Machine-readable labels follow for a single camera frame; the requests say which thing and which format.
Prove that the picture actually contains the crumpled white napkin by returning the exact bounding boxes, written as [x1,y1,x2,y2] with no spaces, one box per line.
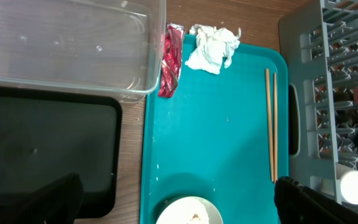
[185,24,242,75]

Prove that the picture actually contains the white cup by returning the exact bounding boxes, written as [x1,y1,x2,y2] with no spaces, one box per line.
[336,163,358,205]

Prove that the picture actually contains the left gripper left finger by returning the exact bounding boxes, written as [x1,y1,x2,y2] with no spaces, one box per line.
[0,174,84,224]

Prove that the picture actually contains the grey dishwasher rack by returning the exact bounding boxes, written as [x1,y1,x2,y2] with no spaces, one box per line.
[278,0,358,213]

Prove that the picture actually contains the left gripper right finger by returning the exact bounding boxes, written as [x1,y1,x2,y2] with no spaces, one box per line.
[274,176,358,224]

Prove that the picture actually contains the teal plastic tray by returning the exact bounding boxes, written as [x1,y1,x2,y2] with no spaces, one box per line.
[140,44,288,223]

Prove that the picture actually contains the clear plastic bin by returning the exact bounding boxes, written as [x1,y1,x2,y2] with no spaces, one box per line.
[0,0,167,103]

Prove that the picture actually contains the red foil wrapper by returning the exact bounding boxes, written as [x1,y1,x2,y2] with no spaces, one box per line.
[158,23,185,98]

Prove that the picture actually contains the grey bowl with rice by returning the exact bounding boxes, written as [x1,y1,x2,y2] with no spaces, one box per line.
[155,196,224,224]

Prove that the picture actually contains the black plastic bin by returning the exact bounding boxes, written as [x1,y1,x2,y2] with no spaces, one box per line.
[0,87,122,218]

